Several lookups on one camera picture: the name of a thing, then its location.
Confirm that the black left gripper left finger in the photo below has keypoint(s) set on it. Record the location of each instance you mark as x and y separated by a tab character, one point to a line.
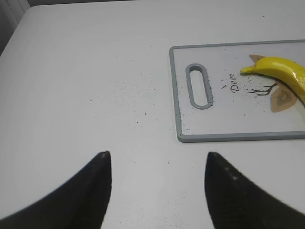
80	203

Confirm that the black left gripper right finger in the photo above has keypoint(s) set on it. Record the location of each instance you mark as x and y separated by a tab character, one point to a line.
235	202

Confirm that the yellow plastic banana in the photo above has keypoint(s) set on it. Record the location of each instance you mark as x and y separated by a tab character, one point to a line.
287	71

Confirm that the white grey-rimmed cutting board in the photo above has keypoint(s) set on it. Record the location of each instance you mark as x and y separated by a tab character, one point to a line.
214	102

